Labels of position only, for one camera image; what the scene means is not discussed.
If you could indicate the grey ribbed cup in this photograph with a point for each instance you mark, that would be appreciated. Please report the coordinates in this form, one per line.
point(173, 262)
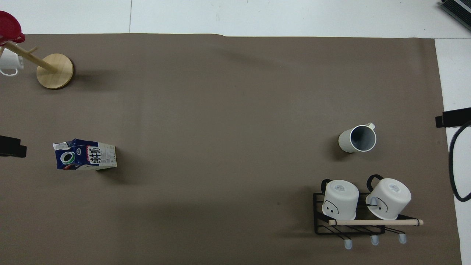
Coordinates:
point(362, 138)

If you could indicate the blue and white milk carton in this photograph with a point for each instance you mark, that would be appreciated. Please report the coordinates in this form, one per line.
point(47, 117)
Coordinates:
point(86, 156)

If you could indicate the red cup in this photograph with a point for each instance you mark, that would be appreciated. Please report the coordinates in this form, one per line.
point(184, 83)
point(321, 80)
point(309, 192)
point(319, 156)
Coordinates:
point(8, 25)

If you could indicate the wooden mug tree stand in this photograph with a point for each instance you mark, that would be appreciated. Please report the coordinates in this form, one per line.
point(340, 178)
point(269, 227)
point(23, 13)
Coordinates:
point(55, 71)

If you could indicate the black stand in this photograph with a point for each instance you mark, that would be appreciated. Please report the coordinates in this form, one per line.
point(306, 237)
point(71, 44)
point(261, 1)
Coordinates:
point(11, 146)
point(454, 117)

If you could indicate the plain white mug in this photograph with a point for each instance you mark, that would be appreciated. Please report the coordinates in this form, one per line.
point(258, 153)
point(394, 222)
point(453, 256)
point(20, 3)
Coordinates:
point(8, 60)

